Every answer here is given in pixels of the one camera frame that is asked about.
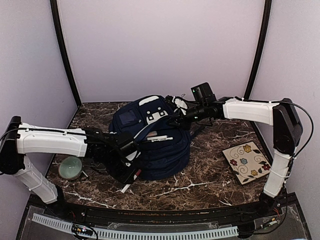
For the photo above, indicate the blue capped white marker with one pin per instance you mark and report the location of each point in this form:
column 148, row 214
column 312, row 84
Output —
column 158, row 138

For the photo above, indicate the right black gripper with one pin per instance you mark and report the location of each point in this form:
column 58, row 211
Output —
column 181, row 122

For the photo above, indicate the left black frame post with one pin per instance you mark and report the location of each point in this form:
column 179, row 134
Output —
column 63, row 51

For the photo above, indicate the right black frame post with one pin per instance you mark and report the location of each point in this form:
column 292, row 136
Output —
column 259, row 48

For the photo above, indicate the navy blue backpack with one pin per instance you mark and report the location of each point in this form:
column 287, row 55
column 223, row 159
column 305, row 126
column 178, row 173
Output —
column 161, row 159

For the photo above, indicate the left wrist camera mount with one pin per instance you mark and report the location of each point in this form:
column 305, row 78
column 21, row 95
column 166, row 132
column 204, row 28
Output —
column 131, row 158

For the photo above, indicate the small green circuit board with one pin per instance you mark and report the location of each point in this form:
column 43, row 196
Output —
column 81, row 229

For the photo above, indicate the pink highlighter pen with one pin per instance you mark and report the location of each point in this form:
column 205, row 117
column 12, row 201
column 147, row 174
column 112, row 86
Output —
column 152, row 134

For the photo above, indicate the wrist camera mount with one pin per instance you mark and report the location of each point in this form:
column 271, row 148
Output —
column 131, row 158
column 177, row 103

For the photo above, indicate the red capped white marker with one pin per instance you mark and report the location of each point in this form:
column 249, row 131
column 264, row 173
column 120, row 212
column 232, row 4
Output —
column 131, row 181

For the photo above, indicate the black frame post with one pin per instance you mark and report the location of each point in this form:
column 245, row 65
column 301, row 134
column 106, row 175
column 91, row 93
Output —
column 259, row 48
column 63, row 51

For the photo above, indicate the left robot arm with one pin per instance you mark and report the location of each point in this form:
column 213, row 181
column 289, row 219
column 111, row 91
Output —
column 118, row 153

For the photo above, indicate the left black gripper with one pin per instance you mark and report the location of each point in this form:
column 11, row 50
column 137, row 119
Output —
column 127, row 178

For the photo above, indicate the black front rail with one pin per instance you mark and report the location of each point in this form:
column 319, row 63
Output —
column 85, row 213

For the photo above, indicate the floral square ceramic plate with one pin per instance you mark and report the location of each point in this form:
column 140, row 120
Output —
column 247, row 161

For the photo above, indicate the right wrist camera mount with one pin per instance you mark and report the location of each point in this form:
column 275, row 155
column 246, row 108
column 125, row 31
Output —
column 177, row 103

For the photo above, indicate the white slotted cable duct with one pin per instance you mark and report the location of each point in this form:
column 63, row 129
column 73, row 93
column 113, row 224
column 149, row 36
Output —
column 119, row 231

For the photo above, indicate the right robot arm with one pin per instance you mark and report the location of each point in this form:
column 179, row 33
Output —
column 281, row 115

